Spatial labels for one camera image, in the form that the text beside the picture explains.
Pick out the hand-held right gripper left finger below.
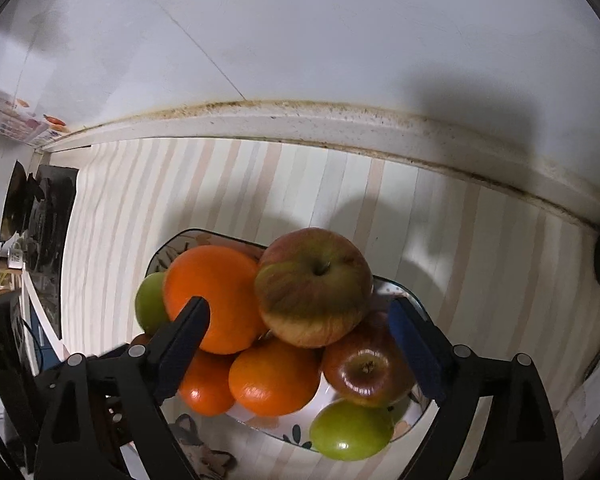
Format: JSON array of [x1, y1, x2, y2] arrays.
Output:
[[32, 296, 211, 480]]

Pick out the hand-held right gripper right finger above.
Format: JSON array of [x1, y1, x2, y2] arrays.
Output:
[[387, 296, 566, 480]]

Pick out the small orange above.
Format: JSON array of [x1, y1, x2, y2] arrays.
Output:
[[228, 337, 322, 417], [177, 349, 238, 416]]

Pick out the dark red-brown apple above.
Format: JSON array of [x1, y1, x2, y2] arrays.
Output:
[[322, 310, 416, 408]]

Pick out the green apple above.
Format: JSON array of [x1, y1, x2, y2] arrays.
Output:
[[135, 271, 173, 337], [309, 399, 395, 462]]

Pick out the large orange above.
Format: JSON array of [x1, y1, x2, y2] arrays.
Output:
[[162, 245, 268, 356]]

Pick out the floral oval ceramic plate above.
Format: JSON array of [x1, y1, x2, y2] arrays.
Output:
[[142, 228, 438, 453]]

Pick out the yellowish red apple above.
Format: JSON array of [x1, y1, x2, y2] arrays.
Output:
[[254, 227, 374, 348]]

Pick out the black gas stove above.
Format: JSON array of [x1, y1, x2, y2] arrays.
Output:
[[22, 164, 78, 341]]

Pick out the striped cat print mat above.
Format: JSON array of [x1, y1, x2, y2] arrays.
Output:
[[60, 137, 600, 480]]

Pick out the black frying pan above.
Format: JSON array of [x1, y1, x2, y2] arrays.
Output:
[[0, 160, 37, 247]]

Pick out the colourful wall sticker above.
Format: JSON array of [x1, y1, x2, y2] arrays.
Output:
[[0, 87, 72, 151]]

